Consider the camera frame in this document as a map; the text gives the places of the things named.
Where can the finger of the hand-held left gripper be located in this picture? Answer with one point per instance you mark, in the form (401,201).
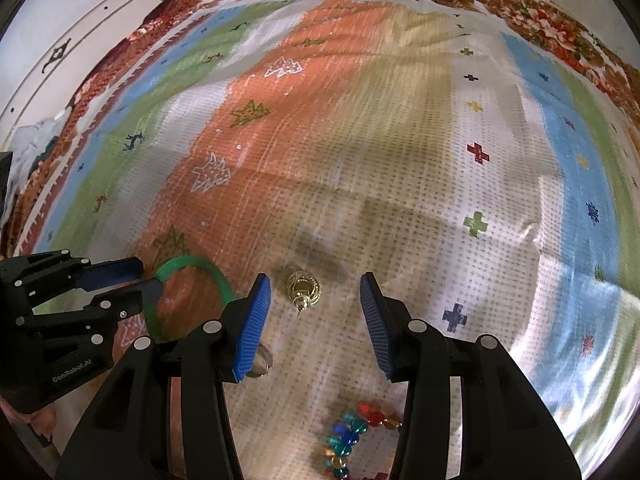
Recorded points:
(135,297)
(112,272)

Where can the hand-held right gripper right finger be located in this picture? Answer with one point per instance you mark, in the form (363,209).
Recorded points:
(377,330)

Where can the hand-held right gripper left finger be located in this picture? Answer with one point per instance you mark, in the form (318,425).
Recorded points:
(252,330)

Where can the green jade bangle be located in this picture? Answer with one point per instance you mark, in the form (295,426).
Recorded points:
(220,280)

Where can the gold earring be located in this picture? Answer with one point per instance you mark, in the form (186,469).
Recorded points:
(302,287)

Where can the white grey crumpled cloth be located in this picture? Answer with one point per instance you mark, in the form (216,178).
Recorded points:
(35,140)

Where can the striped patterned blanket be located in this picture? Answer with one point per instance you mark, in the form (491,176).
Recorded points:
(400,160)

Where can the white headboard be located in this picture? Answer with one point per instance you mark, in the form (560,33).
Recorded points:
(75,35)

